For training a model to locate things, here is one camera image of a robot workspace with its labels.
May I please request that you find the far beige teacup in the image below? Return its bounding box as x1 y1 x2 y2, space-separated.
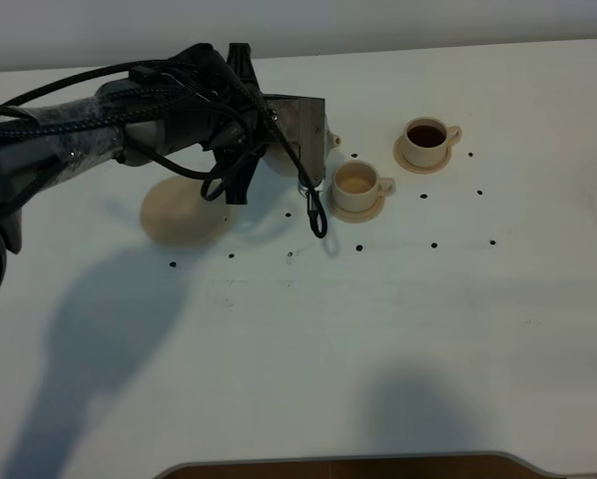
401 117 462 166

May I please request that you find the beige cup saucer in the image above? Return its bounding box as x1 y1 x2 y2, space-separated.
393 137 452 175
326 187 385 224

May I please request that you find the black braided left cable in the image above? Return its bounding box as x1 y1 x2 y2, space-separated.
0 49 327 240

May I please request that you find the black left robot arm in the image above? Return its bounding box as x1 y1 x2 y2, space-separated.
0 43 267 286

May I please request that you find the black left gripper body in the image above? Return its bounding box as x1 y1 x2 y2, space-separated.
163 43 268 156

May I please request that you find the beige teacup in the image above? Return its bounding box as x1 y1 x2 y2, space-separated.
401 117 462 166
330 161 395 214

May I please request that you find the near beige cup saucer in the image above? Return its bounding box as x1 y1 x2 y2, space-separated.
326 187 385 224

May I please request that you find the near beige teacup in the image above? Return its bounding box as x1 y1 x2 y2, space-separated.
330 161 395 214

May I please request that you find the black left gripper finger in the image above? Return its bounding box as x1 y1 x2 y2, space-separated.
227 43 259 95
217 146 262 205

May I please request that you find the beige teapot with lid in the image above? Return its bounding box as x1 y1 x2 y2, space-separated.
261 103 342 179

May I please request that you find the beige teapot saucer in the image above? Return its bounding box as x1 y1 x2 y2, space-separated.
140 177 234 247

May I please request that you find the far beige cup saucer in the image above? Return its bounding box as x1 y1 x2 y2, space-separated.
393 137 452 175

